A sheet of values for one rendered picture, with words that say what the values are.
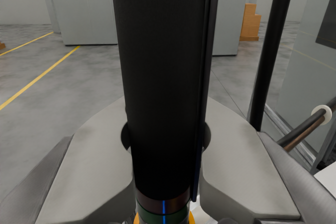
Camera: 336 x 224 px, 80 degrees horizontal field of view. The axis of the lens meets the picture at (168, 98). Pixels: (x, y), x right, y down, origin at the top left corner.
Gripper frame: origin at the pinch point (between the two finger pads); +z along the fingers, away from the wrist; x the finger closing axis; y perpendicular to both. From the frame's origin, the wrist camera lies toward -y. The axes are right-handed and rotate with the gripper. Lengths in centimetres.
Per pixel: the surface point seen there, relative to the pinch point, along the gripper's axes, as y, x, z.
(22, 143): 166, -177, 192
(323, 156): 45, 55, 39
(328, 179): 34, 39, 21
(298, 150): 68, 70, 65
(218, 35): 105, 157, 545
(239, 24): 79, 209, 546
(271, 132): 76, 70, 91
